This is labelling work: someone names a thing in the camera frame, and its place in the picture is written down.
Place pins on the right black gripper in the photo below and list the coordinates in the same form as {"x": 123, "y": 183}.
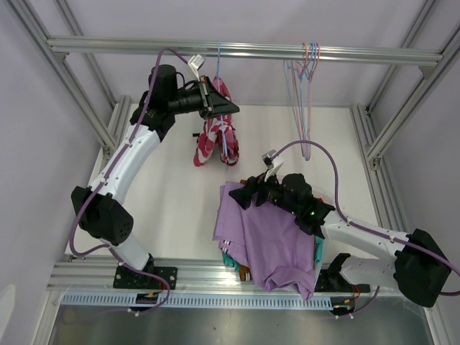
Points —
{"x": 243, "y": 195}

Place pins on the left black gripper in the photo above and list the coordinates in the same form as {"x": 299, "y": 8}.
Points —
{"x": 211, "y": 101}

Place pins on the pink floral trousers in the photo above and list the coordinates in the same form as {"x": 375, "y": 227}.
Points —
{"x": 217, "y": 134}

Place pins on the blue wire hanger floral trousers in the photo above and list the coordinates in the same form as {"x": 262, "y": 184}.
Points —
{"x": 227, "y": 135}

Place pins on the blue wire hanger lilac trousers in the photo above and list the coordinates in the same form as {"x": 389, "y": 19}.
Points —
{"x": 286, "y": 72}

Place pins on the blue wire hanger teal trousers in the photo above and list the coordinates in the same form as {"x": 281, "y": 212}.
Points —
{"x": 314, "y": 52}

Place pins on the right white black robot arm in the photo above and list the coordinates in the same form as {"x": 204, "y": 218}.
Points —
{"x": 411, "y": 263}

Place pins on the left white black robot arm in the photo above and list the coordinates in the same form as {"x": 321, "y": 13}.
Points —
{"x": 99, "y": 207}

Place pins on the white plastic basket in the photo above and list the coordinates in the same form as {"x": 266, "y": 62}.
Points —
{"x": 320, "y": 266}

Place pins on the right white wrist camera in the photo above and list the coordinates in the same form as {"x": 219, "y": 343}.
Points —
{"x": 273, "y": 162}

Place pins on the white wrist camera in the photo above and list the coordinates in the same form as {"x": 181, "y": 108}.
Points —
{"x": 195, "y": 63}
{"x": 273, "y": 162}

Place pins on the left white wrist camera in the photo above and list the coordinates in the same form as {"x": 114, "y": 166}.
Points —
{"x": 195, "y": 63}

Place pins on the aluminium hanging rail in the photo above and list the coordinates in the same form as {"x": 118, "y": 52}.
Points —
{"x": 130, "y": 46}

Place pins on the white slotted cable duct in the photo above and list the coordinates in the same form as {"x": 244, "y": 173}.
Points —
{"x": 189, "y": 300}

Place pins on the aluminium frame left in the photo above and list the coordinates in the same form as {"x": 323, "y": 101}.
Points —
{"x": 50, "y": 129}

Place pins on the aluminium frame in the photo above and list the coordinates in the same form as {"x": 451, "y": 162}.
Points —
{"x": 50, "y": 129}
{"x": 408, "y": 131}

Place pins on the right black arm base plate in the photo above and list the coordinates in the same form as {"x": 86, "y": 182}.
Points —
{"x": 332, "y": 282}

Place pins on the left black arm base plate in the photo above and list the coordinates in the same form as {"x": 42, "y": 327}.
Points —
{"x": 125, "y": 278}

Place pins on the aluminium frame right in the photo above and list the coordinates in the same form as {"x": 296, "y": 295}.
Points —
{"x": 408, "y": 131}

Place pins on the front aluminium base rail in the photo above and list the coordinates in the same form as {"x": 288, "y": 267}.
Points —
{"x": 98, "y": 273}

